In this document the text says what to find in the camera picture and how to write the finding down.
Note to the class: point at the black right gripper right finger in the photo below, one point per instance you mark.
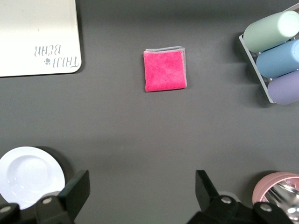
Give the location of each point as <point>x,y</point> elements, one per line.
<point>210,205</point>

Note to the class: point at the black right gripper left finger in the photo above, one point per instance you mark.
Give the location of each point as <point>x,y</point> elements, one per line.
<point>70,200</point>

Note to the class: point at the white round plate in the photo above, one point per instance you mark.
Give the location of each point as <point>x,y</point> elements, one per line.
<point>28,175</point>

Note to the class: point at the pink ribbed bowl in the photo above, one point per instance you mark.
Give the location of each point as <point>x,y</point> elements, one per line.
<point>264,186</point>

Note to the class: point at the metal scoop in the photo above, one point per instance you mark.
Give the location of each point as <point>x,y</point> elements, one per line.
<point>285,198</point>

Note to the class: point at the purple cup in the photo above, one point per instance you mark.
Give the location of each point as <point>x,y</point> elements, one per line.
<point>285,89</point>

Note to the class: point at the pink folded cloth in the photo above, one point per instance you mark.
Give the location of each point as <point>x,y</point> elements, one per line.
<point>164,71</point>

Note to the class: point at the blue cup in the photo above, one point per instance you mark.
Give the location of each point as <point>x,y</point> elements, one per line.
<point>278,60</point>

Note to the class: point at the beige tray with bear print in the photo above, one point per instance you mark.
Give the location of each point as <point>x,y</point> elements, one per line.
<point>35,30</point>

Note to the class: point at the green cup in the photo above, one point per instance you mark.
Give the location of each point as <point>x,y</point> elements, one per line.
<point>266,32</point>

